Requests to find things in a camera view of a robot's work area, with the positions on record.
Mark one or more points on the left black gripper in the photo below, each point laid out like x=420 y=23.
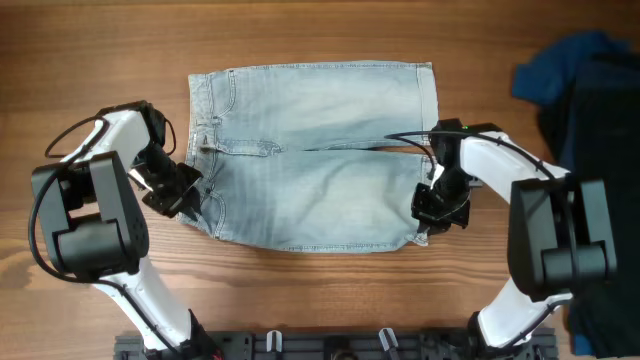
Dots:
x=186 y=199

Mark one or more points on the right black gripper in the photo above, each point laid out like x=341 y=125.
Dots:
x=428 y=216

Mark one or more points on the light blue denim shorts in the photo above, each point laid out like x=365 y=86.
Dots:
x=302 y=157

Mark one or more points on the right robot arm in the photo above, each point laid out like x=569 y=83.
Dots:
x=560 y=237

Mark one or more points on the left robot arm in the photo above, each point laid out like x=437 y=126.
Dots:
x=86 y=224

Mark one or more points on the blue shirt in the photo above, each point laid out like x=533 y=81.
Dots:
x=542 y=80

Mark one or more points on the right white rail clip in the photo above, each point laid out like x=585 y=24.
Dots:
x=388 y=339

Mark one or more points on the white rail clip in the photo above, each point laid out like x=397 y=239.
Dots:
x=274 y=342
x=388 y=339

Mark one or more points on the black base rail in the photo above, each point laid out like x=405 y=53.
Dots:
x=431 y=344

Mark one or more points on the left white rail clip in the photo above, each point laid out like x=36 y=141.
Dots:
x=274 y=342

